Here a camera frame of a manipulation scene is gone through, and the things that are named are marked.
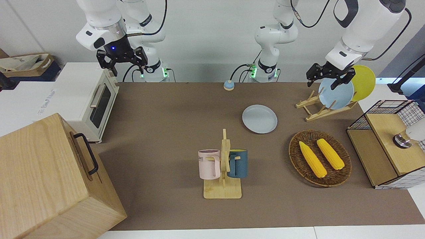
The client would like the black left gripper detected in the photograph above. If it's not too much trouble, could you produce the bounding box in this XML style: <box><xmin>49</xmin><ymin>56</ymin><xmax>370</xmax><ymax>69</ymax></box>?
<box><xmin>306</xmin><ymin>61</ymin><xmax>356</xmax><ymax>91</ymax></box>

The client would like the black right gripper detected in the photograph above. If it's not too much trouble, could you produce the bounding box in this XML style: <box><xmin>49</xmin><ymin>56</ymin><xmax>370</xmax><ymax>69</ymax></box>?
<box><xmin>96</xmin><ymin>35</ymin><xmax>148</xmax><ymax>77</ymax></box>

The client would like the gray plate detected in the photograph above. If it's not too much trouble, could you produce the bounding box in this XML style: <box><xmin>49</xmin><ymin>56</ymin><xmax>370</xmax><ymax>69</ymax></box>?
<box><xmin>242</xmin><ymin>105</ymin><xmax>278</xmax><ymax>134</ymax></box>

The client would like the light blue plate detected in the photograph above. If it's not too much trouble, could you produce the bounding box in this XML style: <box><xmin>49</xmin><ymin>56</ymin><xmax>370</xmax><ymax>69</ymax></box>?
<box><xmin>318</xmin><ymin>77</ymin><xmax>355</xmax><ymax>110</ymax></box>

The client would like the yellow plate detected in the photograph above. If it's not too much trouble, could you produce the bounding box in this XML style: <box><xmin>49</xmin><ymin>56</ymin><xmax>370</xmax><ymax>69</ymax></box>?
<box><xmin>350</xmin><ymin>65</ymin><xmax>376</xmax><ymax>102</ymax></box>

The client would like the wooden plate rack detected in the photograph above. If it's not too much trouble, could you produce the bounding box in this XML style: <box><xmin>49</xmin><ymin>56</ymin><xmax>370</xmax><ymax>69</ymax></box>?
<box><xmin>296</xmin><ymin>88</ymin><xmax>359</xmax><ymax>122</ymax></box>

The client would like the white toaster oven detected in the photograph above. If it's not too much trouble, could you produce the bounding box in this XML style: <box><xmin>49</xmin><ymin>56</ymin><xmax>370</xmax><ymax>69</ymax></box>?
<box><xmin>36</xmin><ymin>62</ymin><xmax>120</xmax><ymax>144</ymax></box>

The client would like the black stand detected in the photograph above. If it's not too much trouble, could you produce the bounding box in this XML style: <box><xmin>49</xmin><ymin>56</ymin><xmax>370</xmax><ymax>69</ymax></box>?
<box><xmin>387</xmin><ymin>55</ymin><xmax>425</xmax><ymax>97</ymax></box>

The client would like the dark blue bin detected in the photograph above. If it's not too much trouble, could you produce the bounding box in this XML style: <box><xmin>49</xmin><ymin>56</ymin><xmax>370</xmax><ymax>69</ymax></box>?
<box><xmin>0</xmin><ymin>61</ymin><xmax>62</xmax><ymax>91</ymax></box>

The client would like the yellow corn cob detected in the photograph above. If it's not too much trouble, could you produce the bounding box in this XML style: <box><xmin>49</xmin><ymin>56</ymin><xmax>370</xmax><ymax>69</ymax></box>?
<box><xmin>316</xmin><ymin>138</ymin><xmax>345</xmax><ymax>170</ymax></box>
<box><xmin>299</xmin><ymin>141</ymin><xmax>327</xmax><ymax>178</ymax></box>

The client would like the brown table mat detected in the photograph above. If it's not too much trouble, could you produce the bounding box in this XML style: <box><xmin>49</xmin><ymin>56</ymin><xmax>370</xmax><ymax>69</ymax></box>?
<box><xmin>91</xmin><ymin>82</ymin><xmax>425</xmax><ymax>231</ymax></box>

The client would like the brown wicker basket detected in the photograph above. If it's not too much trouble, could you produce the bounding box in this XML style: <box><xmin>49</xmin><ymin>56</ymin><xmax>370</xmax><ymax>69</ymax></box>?
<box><xmin>289</xmin><ymin>129</ymin><xmax>352</xmax><ymax>187</ymax></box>

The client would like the cardboard box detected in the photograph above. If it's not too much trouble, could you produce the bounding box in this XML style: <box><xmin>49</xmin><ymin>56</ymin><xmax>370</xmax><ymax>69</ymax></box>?
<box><xmin>0</xmin><ymin>53</ymin><xmax>55</xmax><ymax>78</ymax></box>

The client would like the white and silver cup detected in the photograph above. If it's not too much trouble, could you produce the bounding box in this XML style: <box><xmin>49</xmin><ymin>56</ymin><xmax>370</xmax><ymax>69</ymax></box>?
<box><xmin>393</xmin><ymin>123</ymin><xmax>425</xmax><ymax>149</ymax></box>

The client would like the beige cloth bag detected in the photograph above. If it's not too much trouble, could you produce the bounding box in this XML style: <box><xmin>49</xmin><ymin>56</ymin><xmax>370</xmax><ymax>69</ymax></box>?
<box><xmin>0</xmin><ymin>54</ymin><xmax>50</xmax><ymax>72</ymax></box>

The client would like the dark blue mug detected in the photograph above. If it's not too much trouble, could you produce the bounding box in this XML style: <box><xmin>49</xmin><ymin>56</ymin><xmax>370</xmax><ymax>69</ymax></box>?
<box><xmin>227</xmin><ymin>149</ymin><xmax>248</xmax><ymax>179</ymax></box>

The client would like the pink mug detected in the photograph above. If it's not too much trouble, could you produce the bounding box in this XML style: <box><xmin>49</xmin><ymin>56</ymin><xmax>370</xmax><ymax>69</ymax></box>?
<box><xmin>198</xmin><ymin>149</ymin><xmax>221</xmax><ymax>180</ymax></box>

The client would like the large wooden box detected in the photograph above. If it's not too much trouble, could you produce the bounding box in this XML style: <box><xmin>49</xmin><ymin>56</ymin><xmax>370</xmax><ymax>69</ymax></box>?
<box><xmin>0</xmin><ymin>113</ymin><xmax>128</xmax><ymax>239</ymax></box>

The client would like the wooden mug holder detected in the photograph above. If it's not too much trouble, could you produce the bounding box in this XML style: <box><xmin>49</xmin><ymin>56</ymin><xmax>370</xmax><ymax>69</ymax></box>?
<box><xmin>203</xmin><ymin>129</ymin><xmax>242</xmax><ymax>199</ymax></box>

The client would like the black right base cable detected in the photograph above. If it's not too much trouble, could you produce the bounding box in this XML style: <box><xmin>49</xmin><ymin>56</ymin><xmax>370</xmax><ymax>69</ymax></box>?
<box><xmin>122</xmin><ymin>64</ymin><xmax>144</xmax><ymax>83</ymax></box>

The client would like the black base cable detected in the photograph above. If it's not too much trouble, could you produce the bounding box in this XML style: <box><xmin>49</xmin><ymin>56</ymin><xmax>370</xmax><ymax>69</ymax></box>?
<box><xmin>122</xmin><ymin>64</ymin><xmax>144</xmax><ymax>83</ymax></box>
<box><xmin>230</xmin><ymin>50</ymin><xmax>263</xmax><ymax>83</ymax></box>

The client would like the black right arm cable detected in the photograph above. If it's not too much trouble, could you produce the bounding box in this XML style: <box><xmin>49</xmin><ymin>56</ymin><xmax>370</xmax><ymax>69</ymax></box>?
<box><xmin>126</xmin><ymin>0</ymin><xmax>167</xmax><ymax>37</ymax></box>

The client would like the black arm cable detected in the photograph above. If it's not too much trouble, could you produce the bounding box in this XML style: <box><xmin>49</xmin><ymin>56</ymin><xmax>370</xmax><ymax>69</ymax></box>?
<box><xmin>291</xmin><ymin>0</ymin><xmax>412</xmax><ymax>62</ymax></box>
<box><xmin>126</xmin><ymin>0</ymin><xmax>167</xmax><ymax>37</ymax></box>

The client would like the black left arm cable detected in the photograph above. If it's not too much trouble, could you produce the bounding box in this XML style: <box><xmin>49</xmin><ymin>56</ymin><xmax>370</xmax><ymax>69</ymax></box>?
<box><xmin>291</xmin><ymin>0</ymin><xmax>412</xmax><ymax>62</ymax></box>

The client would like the wire and wood shelf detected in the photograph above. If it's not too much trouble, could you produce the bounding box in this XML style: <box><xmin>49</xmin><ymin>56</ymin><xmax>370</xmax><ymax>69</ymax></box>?
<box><xmin>346</xmin><ymin>100</ymin><xmax>425</xmax><ymax>190</ymax></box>

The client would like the black left base cable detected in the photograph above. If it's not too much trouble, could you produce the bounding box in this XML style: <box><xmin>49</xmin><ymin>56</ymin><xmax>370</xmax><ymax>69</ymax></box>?
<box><xmin>230</xmin><ymin>50</ymin><xmax>263</xmax><ymax>83</ymax></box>

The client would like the black box handle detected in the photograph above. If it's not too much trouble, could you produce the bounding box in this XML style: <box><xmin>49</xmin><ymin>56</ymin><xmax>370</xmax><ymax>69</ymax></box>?
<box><xmin>74</xmin><ymin>133</ymin><xmax>99</xmax><ymax>176</ymax></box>

